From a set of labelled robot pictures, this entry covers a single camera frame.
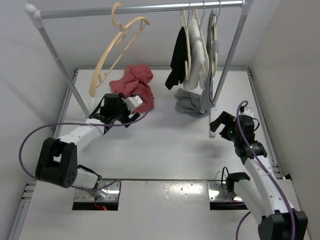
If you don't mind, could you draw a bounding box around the red t shirt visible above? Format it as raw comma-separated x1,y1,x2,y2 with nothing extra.
109,64,155,113

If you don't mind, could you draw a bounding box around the beige plastic hanger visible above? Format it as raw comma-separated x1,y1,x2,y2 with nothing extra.
89,2,151,98

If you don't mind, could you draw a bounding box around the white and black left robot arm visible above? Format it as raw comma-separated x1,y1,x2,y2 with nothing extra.
35,93,143,190

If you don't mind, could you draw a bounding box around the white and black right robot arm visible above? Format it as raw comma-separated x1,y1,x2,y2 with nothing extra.
209,111,308,240

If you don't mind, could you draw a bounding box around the beige hanger under grey garment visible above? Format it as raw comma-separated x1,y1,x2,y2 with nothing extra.
210,0,222,77

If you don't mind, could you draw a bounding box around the beige hanger under white garment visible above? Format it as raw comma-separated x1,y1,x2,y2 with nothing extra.
191,9,210,78

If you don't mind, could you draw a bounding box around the beige hanger under black garment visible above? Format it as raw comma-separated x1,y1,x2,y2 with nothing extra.
180,10,191,80

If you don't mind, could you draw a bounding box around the grey hanging garment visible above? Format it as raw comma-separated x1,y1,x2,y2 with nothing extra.
175,10,215,118

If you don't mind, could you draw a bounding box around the white hanging garment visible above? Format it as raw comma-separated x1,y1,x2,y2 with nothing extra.
183,18,207,91

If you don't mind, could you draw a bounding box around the black hanging garment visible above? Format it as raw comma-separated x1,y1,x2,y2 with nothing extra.
165,26,188,90

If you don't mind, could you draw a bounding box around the silver and white clothes rack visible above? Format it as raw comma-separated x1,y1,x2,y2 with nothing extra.
24,0,252,139

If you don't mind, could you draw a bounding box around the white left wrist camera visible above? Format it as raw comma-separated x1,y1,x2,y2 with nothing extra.
124,95,143,113

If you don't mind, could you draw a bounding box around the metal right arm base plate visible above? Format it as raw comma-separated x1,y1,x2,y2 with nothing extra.
207,180,243,203

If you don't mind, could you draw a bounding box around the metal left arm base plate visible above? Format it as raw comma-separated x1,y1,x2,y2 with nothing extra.
74,179,122,203

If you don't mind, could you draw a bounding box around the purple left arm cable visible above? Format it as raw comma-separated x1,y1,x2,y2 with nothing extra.
19,93,154,180

